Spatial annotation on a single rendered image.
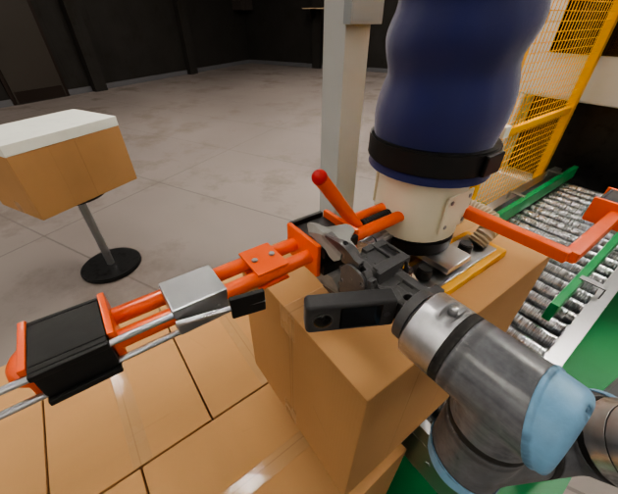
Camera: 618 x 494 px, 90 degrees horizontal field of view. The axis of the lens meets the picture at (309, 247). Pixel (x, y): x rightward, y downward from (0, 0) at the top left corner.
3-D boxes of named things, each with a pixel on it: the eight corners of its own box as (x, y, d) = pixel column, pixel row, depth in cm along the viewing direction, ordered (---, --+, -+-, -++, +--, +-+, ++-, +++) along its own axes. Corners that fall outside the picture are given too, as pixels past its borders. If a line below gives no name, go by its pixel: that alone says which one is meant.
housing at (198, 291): (213, 285, 47) (208, 262, 44) (232, 313, 42) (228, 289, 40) (165, 305, 43) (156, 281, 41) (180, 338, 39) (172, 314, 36)
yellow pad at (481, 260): (464, 236, 77) (471, 219, 74) (504, 256, 70) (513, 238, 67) (366, 293, 60) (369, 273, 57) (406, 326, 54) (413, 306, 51)
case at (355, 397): (391, 283, 121) (414, 189, 98) (490, 356, 95) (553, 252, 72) (255, 362, 92) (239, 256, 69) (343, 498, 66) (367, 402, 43)
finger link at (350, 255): (329, 244, 47) (366, 286, 44) (320, 249, 47) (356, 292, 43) (335, 223, 44) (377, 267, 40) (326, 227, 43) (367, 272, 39)
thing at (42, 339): (117, 319, 41) (103, 291, 38) (129, 359, 36) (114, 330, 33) (38, 350, 37) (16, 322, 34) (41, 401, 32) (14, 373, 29)
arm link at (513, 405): (528, 500, 28) (589, 455, 22) (415, 392, 36) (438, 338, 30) (568, 434, 33) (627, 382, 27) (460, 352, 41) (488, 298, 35)
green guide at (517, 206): (556, 172, 233) (562, 161, 227) (573, 177, 226) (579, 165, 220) (425, 250, 156) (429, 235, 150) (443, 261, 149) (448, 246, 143)
